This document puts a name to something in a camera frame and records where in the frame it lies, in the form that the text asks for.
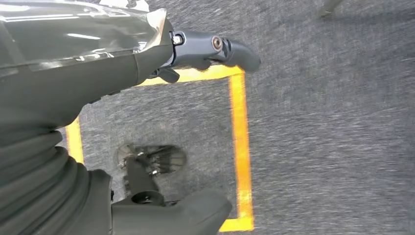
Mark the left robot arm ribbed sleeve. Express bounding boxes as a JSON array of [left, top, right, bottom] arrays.
[[0, 125, 92, 235]]

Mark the yellow floor tape square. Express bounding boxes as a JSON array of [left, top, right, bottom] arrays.
[[65, 64, 255, 233]]

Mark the stainless steel table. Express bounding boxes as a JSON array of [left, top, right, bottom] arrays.
[[316, 0, 345, 18]]

